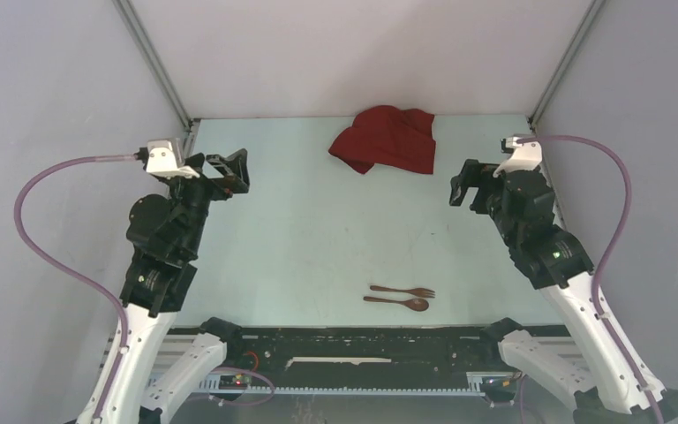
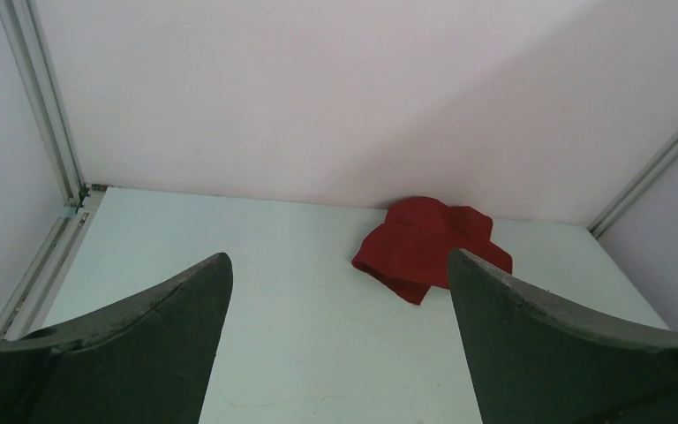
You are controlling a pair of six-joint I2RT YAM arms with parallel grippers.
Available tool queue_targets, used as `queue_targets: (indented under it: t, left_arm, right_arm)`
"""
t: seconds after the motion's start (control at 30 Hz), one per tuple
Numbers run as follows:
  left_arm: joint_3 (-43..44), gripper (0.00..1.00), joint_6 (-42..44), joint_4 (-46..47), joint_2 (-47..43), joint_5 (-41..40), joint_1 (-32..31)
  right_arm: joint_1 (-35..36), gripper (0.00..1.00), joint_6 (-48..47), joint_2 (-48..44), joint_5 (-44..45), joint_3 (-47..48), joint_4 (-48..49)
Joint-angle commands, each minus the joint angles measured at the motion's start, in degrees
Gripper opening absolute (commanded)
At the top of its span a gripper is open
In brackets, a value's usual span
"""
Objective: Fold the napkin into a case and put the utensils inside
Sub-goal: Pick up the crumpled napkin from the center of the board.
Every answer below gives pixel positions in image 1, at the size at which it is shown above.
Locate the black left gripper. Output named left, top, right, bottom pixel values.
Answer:
left=166, top=148, right=251, bottom=254

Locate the red cloth napkin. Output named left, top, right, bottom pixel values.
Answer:
left=328, top=105, right=436, bottom=175

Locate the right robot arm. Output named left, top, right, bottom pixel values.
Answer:
left=449, top=159, right=678, bottom=423

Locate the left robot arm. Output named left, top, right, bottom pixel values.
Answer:
left=76, top=143, right=250, bottom=423

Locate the brown wooden fork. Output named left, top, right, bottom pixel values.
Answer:
left=369, top=285, right=435, bottom=299

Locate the brown wooden spoon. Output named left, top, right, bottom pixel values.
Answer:
left=363, top=296, right=430, bottom=312

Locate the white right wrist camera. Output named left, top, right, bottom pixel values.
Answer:
left=493, top=135, right=543, bottom=178

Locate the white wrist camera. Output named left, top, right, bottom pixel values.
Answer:
left=145, top=138, right=200, bottom=179
left=493, top=135, right=543, bottom=178

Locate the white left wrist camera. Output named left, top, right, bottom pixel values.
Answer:
left=145, top=138, right=200, bottom=179

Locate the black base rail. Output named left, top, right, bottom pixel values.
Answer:
left=194, top=326, right=521, bottom=396

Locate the left aluminium frame post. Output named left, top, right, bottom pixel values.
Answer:
left=112, top=0, right=193, bottom=131

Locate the aluminium frame post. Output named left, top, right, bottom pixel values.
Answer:
left=528, top=0, right=608, bottom=131
left=112, top=0, right=193, bottom=131

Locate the right aluminium frame post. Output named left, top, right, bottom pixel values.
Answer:
left=528, top=0, right=608, bottom=131

